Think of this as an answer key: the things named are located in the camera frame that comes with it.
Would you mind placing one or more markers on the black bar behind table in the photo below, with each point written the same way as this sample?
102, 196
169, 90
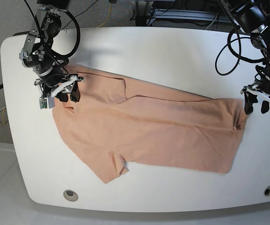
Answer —
21, 33

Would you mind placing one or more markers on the left round table grommet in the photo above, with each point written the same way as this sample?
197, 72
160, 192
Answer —
70, 195

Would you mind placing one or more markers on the aluminium frame rail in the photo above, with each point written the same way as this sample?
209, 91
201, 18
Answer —
188, 15

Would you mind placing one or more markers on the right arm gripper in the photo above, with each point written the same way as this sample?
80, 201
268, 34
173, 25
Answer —
60, 85

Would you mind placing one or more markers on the black table leg post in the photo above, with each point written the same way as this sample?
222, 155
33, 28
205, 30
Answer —
141, 9

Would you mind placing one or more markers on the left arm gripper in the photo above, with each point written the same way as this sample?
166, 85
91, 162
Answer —
259, 90

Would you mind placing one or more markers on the round table grommet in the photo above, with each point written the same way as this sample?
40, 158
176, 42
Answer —
70, 195
267, 191

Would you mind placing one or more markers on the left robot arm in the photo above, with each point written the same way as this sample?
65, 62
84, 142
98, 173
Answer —
248, 17

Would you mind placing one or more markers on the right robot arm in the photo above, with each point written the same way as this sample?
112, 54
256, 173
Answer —
37, 52

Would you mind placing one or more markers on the peach pink T-shirt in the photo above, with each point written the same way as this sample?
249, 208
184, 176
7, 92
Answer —
119, 120

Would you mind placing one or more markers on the right round table grommet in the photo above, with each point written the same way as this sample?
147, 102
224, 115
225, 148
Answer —
267, 191

